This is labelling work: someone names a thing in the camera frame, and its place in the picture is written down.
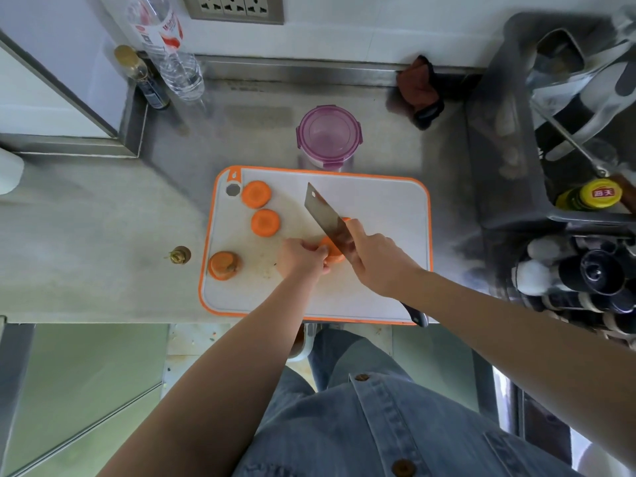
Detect person's left hand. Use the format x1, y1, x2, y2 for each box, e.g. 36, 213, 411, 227
276, 237, 331, 283

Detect person's right hand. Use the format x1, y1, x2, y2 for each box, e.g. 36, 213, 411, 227
344, 218, 423, 299

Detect black-handled kitchen knife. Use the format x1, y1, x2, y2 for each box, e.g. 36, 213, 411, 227
303, 182, 429, 329

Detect brown-centred carrot end slice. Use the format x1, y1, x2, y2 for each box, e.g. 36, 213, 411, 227
208, 250, 243, 279

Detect purple lidded container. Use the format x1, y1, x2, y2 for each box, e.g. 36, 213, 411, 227
295, 105, 364, 172

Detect person's right forearm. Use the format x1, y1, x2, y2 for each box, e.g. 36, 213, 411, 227
397, 270, 636, 470

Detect person's left forearm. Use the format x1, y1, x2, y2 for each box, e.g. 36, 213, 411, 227
97, 272, 324, 477

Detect white orange-rimmed cutting board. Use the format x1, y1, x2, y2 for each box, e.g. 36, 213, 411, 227
198, 165, 433, 326

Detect white waste bin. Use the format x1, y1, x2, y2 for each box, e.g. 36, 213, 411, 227
288, 322, 317, 363

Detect blue denim trousers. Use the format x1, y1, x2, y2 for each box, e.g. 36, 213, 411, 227
258, 327, 413, 433

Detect pale green cabinet front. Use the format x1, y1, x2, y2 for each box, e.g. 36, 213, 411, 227
392, 323, 480, 413
5, 322, 170, 477

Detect blue denim shirt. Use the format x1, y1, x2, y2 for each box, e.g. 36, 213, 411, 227
233, 372, 582, 477

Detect dark red cloth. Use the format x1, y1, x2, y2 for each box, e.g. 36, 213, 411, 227
396, 55, 446, 131

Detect group of seasoning bottles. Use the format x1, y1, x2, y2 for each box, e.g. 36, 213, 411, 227
511, 233, 636, 351

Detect clear plastic water bottle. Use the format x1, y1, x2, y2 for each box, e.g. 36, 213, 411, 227
124, 0, 205, 103

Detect small gold-capped bottle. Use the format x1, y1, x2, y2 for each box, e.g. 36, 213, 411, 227
114, 44, 171, 111

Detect yellow-capped sauce bottle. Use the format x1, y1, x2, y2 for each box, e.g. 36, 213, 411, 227
555, 178, 623, 212

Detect white and black bag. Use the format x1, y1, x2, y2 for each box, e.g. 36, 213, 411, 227
526, 24, 636, 162

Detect metal utensil handle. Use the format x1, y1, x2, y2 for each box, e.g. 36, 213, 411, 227
531, 101, 636, 214

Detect grey wall socket panel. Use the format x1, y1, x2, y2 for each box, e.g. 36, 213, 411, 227
181, 0, 285, 25

